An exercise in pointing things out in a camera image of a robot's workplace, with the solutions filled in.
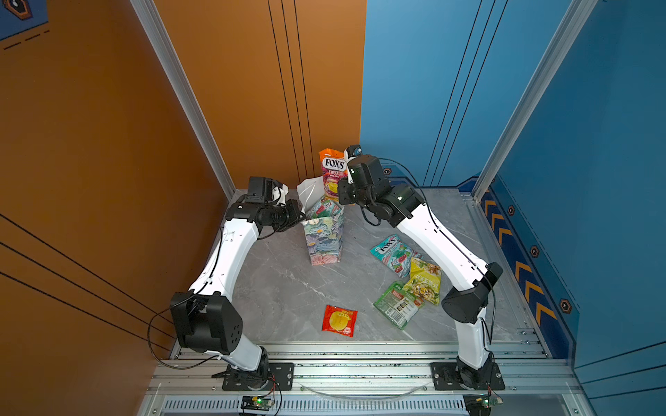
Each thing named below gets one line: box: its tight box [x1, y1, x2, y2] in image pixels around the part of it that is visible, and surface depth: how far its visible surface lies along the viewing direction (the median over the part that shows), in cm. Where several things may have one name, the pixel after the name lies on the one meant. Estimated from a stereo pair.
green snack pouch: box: [372, 280, 425, 331], surface depth 88 cm
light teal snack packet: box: [369, 234, 425, 279], surface depth 98 cm
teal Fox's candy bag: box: [305, 195, 345, 221], surface depth 96 cm
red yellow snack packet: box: [321, 305, 359, 338], surface depth 84 cm
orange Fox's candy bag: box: [319, 148, 348, 202], surface depth 76 cm
